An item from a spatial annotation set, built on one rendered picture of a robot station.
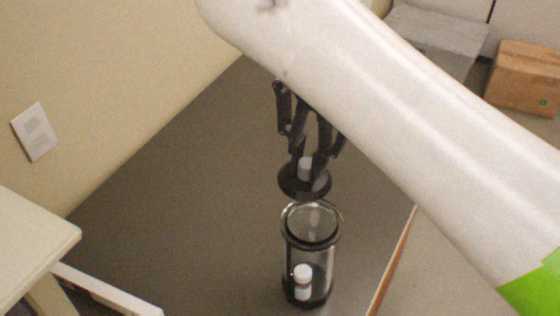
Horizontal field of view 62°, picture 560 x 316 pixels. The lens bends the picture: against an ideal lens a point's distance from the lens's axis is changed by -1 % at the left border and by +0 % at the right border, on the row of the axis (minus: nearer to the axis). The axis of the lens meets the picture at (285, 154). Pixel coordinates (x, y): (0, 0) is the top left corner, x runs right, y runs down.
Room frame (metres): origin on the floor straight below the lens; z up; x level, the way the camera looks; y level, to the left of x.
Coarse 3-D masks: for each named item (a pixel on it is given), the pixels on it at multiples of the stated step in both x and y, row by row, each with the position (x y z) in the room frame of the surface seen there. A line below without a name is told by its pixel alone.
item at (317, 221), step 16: (288, 208) 0.51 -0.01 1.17; (304, 208) 0.52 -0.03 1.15; (320, 208) 0.52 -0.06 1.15; (336, 208) 0.51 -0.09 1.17; (288, 224) 0.49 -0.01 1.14; (304, 224) 0.52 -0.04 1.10; (320, 224) 0.52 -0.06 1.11; (336, 224) 0.47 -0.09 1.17; (304, 240) 0.44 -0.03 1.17; (320, 240) 0.44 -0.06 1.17; (304, 256) 0.44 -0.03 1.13; (320, 256) 0.44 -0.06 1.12; (304, 272) 0.44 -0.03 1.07; (320, 272) 0.44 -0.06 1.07; (304, 288) 0.44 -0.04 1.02; (320, 288) 0.44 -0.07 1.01
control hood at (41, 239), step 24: (0, 192) 0.26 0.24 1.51; (0, 216) 0.23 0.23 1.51; (24, 216) 0.23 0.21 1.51; (48, 216) 0.23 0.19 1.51; (0, 240) 0.21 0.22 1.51; (24, 240) 0.21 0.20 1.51; (48, 240) 0.21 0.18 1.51; (72, 240) 0.21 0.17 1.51; (0, 264) 0.19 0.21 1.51; (24, 264) 0.19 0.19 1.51; (48, 264) 0.19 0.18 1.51; (0, 288) 0.17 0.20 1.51; (24, 288) 0.17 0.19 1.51; (0, 312) 0.15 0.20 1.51
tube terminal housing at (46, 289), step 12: (48, 276) 0.27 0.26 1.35; (36, 288) 0.26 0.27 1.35; (48, 288) 0.26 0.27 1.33; (60, 288) 0.27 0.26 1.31; (36, 300) 0.25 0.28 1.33; (48, 300) 0.26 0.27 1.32; (60, 300) 0.27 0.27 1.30; (36, 312) 0.26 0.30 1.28; (48, 312) 0.25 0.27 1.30; (60, 312) 0.26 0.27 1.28; (72, 312) 0.27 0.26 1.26
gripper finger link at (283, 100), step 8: (280, 88) 0.53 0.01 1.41; (280, 96) 0.52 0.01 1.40; (288, 96) 0.54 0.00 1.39; (280, 104) 0.52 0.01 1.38; (288, 104) 0.53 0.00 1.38; (280, 112) 0.52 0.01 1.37; (288, 112) 0.53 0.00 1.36; (280, 120) 0.53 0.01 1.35; (288, 120) 0.54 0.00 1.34; (280, 128) 0.53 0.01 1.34
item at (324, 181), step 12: (288, 168) 0.53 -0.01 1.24; (300, 168) 0.51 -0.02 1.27; (324, 168) 0.54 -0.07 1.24; (288, 180) 0.51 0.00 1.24; (300, 180) 0.51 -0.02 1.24; (324, 180) 0.51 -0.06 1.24; (288, 192) 0.49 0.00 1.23; (300, 192) 0.48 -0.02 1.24; (312, 192) 0.49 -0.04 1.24; (324, 192) 0.49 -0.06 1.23
